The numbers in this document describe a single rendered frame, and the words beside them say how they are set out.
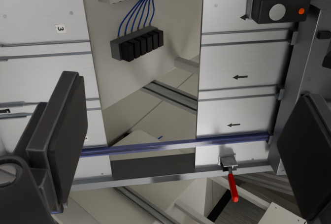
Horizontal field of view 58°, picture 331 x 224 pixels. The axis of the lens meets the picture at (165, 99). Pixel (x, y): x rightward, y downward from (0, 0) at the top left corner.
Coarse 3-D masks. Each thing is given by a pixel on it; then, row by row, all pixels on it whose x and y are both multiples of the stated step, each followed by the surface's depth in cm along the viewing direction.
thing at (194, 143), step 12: (264, 132) 62; (144, 144) 60; (156, 144) 60; (168, 144) 60; (180, 144) 60; (192, 144) 60; (204, 144) 61; (216, 144) 61; (84, 156) 59; (96, 156) 59
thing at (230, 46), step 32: (224, 0) 46; (224, 32) 49; (256, 32) 50; (288, 32) 50; (224, 64) 52; (256, 64) 53; (288, 64) 54; (224, 96) 56; (256, 96) 57; (224, 128) 60; (256, 128) 61; (256, 160) 67
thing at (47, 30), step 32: (0, 0) 42; (32, 0) 43; (64, 0) 43; (0, 32) 45; (32, 32) 45; (64, 32) 46; (0, 64) 48; (32, 64) 48; (64, 64) 49; (0, 96) 51; (32, 96) 51; (96, 96) 53; (0, 128) 54; (96, 128) 57; (96, 160) 61
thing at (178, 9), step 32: (96, 0) 73; (128, 0) 81; (160, 0) 91; (192, 0) 104; (96, 32) 76; (128, 32) 85; (192, 32) 111; (96, 64) 80; (128, 64) 90; (160, 64) 102
